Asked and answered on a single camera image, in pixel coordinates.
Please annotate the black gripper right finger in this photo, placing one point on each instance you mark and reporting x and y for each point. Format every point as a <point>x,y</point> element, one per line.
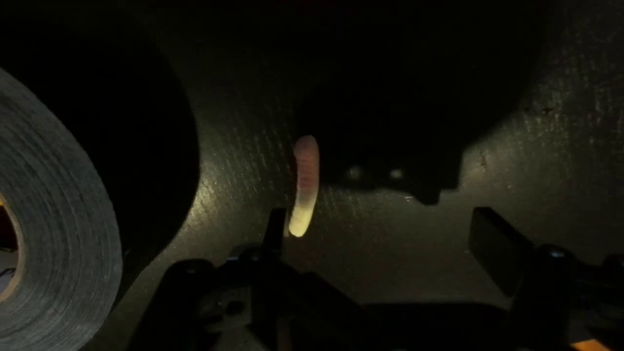
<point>498,244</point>

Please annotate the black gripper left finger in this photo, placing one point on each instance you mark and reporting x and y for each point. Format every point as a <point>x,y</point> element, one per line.
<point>275,235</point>

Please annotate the pink yellow gummy worm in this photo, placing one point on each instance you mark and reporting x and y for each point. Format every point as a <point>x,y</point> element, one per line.
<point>305,186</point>

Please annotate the grey plate with utensil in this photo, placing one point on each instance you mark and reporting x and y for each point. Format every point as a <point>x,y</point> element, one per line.
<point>65,227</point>

